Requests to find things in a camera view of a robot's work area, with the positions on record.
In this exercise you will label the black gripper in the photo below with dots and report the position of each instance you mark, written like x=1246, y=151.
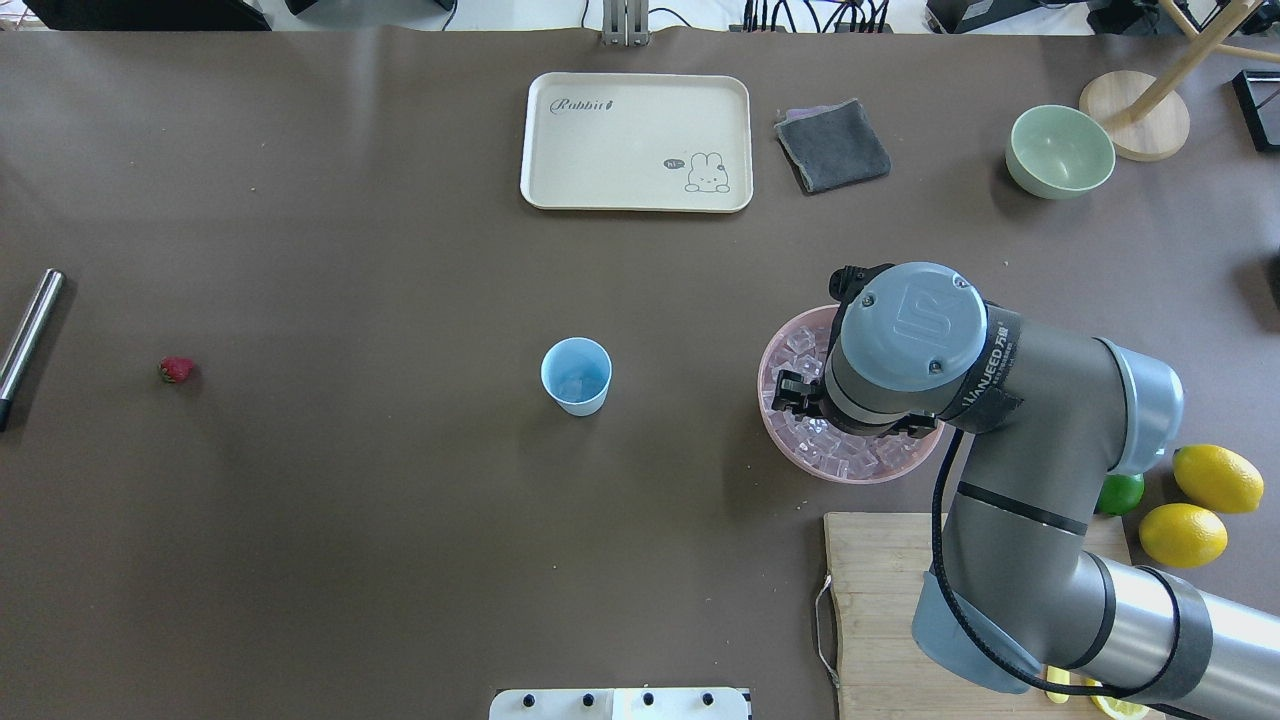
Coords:
x=797, y=393

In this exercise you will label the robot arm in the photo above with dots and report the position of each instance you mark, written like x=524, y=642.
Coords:
x=1012, y=600

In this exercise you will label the pink bowl of ice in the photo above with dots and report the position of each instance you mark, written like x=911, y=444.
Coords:
x=814, y=445

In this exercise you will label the light blue cup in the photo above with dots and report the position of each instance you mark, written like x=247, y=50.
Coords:
x=576, y=372

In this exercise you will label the wooden cup stand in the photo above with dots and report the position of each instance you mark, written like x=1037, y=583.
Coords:
x=1143, y=116

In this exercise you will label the wooden cutting board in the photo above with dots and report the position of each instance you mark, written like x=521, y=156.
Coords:
x=876, y=561

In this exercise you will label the grey folded cloth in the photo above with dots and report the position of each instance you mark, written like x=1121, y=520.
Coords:
x=832, y=146

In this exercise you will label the green lime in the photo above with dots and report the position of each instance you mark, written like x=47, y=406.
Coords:
x=1120, y=494

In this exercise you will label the mint green bowl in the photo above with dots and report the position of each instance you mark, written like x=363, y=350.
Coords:
x=1056, y=153

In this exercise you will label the cream rabbit tray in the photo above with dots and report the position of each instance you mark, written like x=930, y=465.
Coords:
x=637, y=142

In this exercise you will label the yellow lemon near board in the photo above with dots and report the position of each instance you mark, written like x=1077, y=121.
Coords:
x=1183, y=535

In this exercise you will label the yellow lemon outer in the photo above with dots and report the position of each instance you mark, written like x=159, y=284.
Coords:
x=1218, y=478

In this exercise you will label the lemon slice lower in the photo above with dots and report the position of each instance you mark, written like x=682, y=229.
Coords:
x=1113, y=708

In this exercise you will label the wine glass rack tray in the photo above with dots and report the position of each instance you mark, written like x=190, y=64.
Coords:
x=1257, y=93

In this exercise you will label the red strawberry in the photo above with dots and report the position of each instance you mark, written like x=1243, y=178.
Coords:
x=176, y=369

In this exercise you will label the steel muddler black tip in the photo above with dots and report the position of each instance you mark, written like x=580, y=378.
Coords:
x=25, y=340

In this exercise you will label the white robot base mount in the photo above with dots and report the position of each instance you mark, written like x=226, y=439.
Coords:
x=716, y=702

